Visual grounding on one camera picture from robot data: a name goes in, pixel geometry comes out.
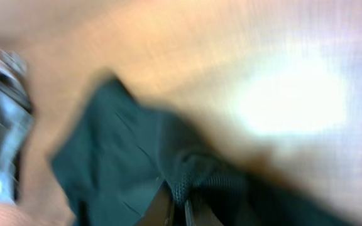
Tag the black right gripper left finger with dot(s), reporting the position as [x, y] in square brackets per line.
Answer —
[161, 209]

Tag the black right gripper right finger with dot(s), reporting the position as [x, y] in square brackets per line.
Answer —
[199, 213]

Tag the black t-shirt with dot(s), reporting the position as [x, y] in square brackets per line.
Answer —
[120, 153]

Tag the grey folded garment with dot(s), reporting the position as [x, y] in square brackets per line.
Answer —
[16, 121]

